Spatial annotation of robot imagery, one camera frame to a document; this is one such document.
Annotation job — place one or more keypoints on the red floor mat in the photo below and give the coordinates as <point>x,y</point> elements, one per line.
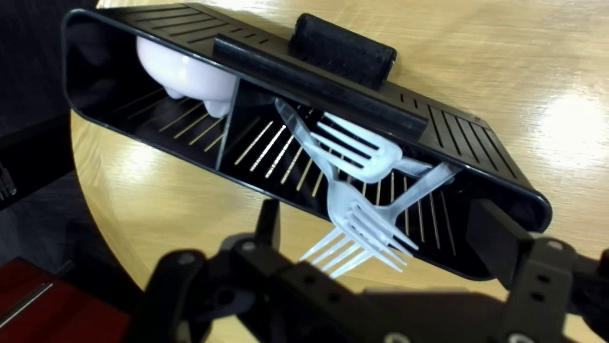
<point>63,310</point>

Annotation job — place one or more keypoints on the black foam block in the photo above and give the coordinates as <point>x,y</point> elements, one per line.
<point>343,47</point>

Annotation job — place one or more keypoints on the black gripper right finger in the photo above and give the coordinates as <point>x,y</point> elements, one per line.
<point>539,278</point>

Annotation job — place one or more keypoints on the black slotted cutlery holder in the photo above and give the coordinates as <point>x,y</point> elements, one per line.
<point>457,129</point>

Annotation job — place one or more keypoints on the white plastic fork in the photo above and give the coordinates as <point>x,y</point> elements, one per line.
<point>373,166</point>
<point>345,202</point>
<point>421,185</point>

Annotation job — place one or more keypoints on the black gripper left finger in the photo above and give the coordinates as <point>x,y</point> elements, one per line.
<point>187,288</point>

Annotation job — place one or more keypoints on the white plastic spoon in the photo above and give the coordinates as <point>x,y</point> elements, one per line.
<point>190,76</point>

